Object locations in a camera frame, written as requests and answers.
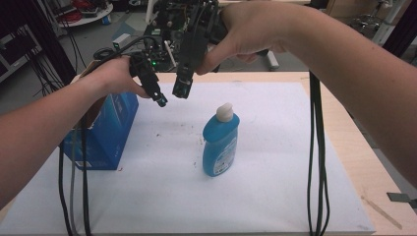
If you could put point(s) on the black flight case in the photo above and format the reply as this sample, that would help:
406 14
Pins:
16 46

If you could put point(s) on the white table mat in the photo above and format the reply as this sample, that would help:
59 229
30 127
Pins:
262 147

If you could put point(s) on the white metal stand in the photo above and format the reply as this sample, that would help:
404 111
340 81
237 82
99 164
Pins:
388 26

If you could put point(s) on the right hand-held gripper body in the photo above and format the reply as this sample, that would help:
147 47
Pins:
183 16

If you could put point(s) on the round white table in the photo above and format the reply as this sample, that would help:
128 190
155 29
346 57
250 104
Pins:
95 18

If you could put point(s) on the black computer tower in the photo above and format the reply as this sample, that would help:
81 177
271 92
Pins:
154 32

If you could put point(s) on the small blue container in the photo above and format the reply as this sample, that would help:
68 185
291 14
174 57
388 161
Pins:
106 19

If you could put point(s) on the person's left hand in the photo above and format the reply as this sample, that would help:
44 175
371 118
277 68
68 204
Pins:
109 77

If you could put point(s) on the grey tape piece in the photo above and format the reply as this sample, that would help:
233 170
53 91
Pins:
398 197

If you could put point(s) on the person's right hand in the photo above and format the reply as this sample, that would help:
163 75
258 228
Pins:
259 26

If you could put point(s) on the pale tape strip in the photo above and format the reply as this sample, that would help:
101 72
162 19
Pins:
382 212

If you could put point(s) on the blue bottle with white cap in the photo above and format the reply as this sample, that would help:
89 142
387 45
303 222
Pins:
219 144

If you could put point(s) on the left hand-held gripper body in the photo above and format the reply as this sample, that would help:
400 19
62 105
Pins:
147 57

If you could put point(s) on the blue cardboard box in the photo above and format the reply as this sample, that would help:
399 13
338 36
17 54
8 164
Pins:
111 131

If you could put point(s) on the white power adapter box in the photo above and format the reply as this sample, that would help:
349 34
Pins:
121 41

